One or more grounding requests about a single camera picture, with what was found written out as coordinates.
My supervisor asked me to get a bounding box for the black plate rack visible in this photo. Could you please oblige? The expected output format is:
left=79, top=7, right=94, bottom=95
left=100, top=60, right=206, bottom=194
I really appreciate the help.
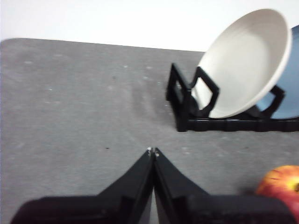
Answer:
left=166, top=63, right=299, bottom=133

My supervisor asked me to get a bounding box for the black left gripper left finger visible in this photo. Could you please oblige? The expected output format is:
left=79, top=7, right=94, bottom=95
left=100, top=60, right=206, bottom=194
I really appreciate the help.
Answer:
left=10, top=147, right=156, bottom=224

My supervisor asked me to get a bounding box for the blue plate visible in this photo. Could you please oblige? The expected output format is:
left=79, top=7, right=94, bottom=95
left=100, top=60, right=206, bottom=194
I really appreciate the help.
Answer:
left=256, top=24, right=299, bottom=120

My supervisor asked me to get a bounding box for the red yellow apple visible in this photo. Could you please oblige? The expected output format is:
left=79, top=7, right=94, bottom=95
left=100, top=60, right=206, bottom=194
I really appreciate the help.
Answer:
left=256, top=165, right=299, bottom=201

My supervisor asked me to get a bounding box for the pale yellow cream plate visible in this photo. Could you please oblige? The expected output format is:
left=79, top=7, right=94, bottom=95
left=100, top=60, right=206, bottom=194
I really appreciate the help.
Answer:
left=193, top=8, right=293, bottom=119

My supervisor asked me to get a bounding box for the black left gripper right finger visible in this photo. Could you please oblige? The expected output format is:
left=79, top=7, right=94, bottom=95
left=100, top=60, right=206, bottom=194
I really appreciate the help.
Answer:
left=153, top=147, right=296, bottom=224

